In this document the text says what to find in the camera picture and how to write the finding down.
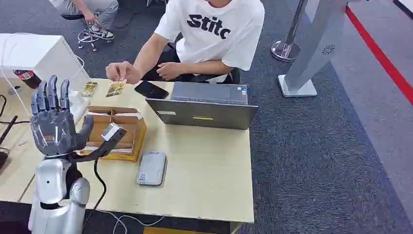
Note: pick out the person's right hand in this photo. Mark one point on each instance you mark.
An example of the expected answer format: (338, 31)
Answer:
(124, 72)

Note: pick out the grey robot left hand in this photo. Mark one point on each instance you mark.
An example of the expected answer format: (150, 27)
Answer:
(55, 132)

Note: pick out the person's left hand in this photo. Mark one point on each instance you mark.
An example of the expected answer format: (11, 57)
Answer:
(168, 71)

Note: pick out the yellow printed card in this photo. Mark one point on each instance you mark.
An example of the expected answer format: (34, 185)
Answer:
(116, 88)
(89, 89)

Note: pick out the black smartphone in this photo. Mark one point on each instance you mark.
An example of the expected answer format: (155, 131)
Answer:
(151, 90)

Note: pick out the black rod tool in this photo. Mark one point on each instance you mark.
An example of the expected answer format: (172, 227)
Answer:
(8, 129)

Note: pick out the chrome stool base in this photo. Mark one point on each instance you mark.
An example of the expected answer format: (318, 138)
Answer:
(90, 38)

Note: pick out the grey laptop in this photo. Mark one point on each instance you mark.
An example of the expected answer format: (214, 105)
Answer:
(206, 113)

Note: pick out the seated person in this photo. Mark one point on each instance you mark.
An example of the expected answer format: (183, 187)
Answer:
(216, 35)

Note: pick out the wooden card box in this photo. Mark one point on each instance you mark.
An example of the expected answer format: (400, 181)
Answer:
(129, 139)

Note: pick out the person on stool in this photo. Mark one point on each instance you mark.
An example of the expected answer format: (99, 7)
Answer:
(96, 9)

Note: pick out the white side table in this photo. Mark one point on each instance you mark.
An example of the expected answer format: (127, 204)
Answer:
(35, 55)

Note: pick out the grey power bank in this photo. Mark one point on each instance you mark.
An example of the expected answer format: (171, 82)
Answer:
(151, 169)

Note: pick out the grey floor stand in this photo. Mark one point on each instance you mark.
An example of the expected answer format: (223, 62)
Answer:
(316, 45)

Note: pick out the red floor tape line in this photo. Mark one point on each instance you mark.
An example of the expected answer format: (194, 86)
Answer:
(380, 55)

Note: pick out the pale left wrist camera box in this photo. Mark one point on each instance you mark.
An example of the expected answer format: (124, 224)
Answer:
(110, 131)

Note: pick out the chrome stanchion post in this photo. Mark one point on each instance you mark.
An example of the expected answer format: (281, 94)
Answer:
(287, 48)

